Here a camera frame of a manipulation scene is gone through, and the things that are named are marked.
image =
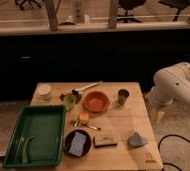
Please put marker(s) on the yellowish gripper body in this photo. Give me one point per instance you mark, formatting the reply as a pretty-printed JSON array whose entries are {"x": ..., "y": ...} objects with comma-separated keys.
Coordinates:
[{"x": 155, "y": 114}]

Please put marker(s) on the grey towel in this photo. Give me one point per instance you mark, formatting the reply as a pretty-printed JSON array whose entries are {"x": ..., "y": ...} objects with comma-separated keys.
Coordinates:
[{"x": 136, "y": 140}]

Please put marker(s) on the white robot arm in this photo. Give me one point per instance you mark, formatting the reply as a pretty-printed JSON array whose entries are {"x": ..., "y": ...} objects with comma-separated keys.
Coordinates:
[{"x": 170, "y": 83}]

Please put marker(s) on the red bowl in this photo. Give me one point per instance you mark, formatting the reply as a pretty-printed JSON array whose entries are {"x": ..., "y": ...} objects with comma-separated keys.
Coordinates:
[{"x": 96, "y": 102}]

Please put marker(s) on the dark metal cup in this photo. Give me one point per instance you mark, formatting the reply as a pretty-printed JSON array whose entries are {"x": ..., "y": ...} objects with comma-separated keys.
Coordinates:
[{"x": 123, "y": 94}]

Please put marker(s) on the black board eraser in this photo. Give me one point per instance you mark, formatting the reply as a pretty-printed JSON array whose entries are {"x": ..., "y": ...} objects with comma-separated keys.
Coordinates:
[{"x": 104, "y": 141}]

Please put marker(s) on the orange small block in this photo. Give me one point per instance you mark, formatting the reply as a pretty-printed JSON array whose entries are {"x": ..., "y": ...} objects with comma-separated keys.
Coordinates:
[{"x": 83, "y": 117}]

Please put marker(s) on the metal fork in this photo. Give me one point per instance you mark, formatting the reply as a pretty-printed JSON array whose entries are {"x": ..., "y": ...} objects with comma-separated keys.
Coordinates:
[{"x": 78, "y": 124}]

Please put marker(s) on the blue sponge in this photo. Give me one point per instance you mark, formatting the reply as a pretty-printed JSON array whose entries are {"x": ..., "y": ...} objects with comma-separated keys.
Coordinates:
[{"x": 77, "y": 144}]

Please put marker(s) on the green cup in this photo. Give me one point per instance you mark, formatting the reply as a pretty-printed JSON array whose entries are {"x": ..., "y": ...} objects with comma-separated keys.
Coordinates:
[{"x": 69, "y": 101}]

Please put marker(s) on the black round plate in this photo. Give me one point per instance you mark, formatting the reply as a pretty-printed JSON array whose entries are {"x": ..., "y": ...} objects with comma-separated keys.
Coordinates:
[{"x": 69, "y": 138}]

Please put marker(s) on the green plastic tray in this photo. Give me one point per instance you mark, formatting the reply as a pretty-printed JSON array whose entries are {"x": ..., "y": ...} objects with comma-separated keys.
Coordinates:
[{"x": 46, "y": 123}]

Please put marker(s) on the black office chair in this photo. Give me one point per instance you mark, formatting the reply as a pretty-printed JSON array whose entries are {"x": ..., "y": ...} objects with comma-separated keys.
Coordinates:
[{"x": 128, "y": 6}]

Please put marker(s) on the green vegetable in tray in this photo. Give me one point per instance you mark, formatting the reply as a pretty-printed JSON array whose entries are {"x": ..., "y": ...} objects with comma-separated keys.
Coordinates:
[{"x": 24, "y": 155}]

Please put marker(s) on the white handled brush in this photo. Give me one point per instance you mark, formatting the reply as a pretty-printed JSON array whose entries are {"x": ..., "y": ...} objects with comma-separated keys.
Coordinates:
[{"x": 80, "y": 90}]

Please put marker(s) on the wooden post right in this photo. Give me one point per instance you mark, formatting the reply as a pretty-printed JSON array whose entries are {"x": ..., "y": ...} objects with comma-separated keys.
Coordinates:
[{"x": 113, "y": 8}]

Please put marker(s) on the wooden post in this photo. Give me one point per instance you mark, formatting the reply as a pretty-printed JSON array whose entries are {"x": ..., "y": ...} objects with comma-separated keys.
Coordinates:
[
  {"x": 51, "y": 13},
  {"x": 113, "y": 8}
]

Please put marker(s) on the wooden post left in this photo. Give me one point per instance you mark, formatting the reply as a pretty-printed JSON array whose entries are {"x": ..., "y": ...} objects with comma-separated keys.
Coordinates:
[{"x": 51, "y": 13}]

